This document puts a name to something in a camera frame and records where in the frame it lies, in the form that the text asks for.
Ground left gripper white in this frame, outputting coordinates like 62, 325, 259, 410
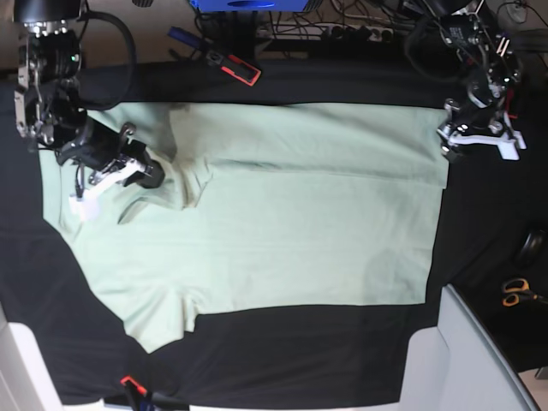
436, 98, 527, 164

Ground light green T-shirt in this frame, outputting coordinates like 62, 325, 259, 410
39, 103, 448, 352

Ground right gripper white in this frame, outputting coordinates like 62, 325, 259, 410
68, 122, 166, 223

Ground black table cloth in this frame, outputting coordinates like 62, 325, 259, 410
1, 80, 547, 409

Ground orange handled scissors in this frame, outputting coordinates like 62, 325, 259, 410
502, 277, 547, 307

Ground blue handled tool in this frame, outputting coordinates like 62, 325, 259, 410
168, 27, 202, 50

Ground red black bracket right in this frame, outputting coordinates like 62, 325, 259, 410
504, 88, 520, 120

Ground blue base box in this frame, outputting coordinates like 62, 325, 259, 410
190, 0, 309, 12

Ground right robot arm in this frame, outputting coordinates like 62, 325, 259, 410
13, 1, 165, 221

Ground white bin left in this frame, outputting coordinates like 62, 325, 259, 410
1, 314, 105, 411

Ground grey white bin right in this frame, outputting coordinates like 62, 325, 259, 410
398, 285, 539, 411

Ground red black clamp tool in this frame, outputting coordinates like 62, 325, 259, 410
205, 50, 262, 86

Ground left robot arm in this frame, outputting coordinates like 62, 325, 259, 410
404, 1, 527, 161

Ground black round tape roll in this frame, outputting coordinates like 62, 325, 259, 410
514, 229, 547, 268

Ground red clamp bottom edge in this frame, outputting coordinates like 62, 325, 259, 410
120, 375, 148, 396

